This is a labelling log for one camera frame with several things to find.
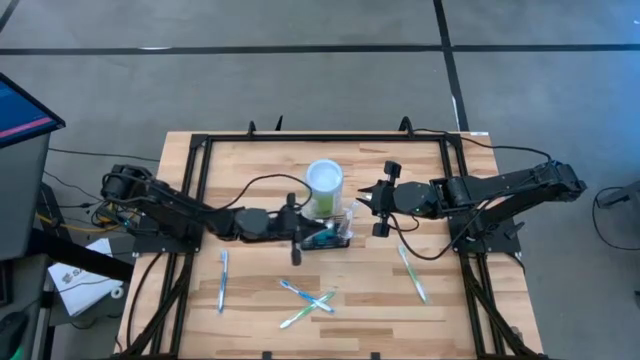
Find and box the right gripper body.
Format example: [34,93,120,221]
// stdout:
[370,160,403,238]

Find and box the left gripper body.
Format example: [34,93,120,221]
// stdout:
[272,192,309,266]

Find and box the green-tipped toothbrush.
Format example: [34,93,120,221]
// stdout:
[339,200,359,240]

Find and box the green white toothbrush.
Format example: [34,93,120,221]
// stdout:
[397,244,430,305]
[278,290,337,330]

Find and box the blue white toothbrush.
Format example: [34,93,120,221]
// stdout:
[217,248,230,315]
[278,278,336,315]

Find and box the green wipes canister white lid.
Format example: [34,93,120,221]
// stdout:
[304,158,346,220]

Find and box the white printed paper sheet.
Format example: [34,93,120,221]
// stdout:
[47,237,125,318]

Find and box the grey stand leg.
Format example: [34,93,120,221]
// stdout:
[597,179,640,210]

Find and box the large blue-screen monitor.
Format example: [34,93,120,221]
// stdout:
[0,72,67,150]

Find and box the black wire toothbrush holder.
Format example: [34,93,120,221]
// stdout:
[298,219,352,251]

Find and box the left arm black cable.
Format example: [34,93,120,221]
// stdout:
[214,172,315,214]

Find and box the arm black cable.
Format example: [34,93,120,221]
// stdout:
[214,172,315,214]
[387,212,484,262]

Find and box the black aluminium rig frame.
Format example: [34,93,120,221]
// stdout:
[112,130,544,360]

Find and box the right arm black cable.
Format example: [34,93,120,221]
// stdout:
[387,212,484,262]

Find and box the black power cable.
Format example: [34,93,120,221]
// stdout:
[412,127,554,164]

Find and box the black floor cable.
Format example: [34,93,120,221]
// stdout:
[47,146,161,164]

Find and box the yellow floor cable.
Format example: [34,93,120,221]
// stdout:
[34,212,129,236]

